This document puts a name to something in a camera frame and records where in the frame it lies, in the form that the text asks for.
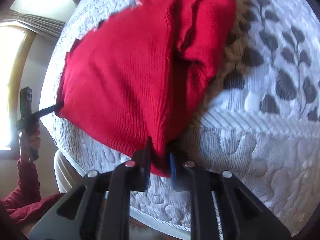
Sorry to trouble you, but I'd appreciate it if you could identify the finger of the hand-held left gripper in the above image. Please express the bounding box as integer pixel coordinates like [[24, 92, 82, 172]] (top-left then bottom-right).
[[33, 104, 60, 119]]

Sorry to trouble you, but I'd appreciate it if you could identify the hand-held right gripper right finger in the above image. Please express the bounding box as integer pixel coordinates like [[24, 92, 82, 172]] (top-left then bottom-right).
[[166, 152, 293, 240]]

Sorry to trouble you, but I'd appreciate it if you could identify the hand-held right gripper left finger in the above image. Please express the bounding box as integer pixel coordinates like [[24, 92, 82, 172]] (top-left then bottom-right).
[[29, 137, 153, 240]]

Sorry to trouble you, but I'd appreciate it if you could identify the red knitted sweater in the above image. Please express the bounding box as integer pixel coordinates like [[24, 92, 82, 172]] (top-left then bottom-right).
[[55, 0, 237, 177]]

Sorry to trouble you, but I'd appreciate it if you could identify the person's left forearm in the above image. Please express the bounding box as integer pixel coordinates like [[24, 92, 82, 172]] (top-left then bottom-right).
[[0, 152, 67, 228]]

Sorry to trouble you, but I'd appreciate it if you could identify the person's left hand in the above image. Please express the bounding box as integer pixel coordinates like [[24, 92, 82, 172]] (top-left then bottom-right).
[[19, 127, 42, 156]]

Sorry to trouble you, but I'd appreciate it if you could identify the wooden-framed window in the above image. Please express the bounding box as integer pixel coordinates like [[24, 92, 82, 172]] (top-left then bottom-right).
[[0, 21, 37, 159]]

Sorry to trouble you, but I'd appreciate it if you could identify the grey curtain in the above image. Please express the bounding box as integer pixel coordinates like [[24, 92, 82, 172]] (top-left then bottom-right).
[[7, 9, 66, 39]]

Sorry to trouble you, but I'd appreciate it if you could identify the grey leaf-print bed quilt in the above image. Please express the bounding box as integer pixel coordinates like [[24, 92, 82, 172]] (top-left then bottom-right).
[[40, 0, 320, 236]]

